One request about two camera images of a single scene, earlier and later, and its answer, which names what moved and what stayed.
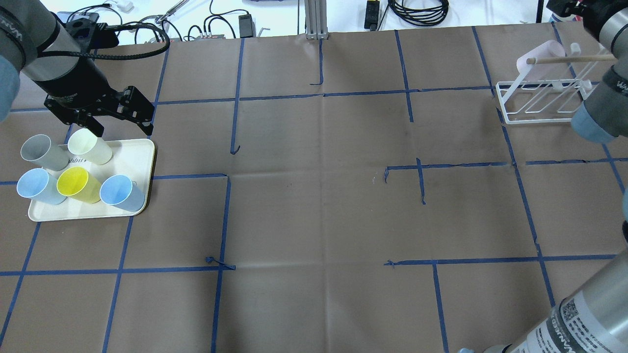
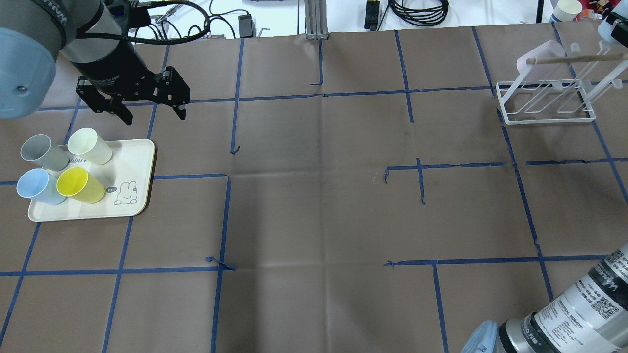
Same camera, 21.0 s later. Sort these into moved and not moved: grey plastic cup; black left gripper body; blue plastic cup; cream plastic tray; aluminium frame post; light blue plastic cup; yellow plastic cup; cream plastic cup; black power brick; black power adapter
Moved: blue plastic cup; black left gripper body
Not moved: cream plastic cup; yellow plastic cup; grey plastic cup; light blue plastic cup; cream plastic tray; aluminium frame post; black power adapter; black power brick
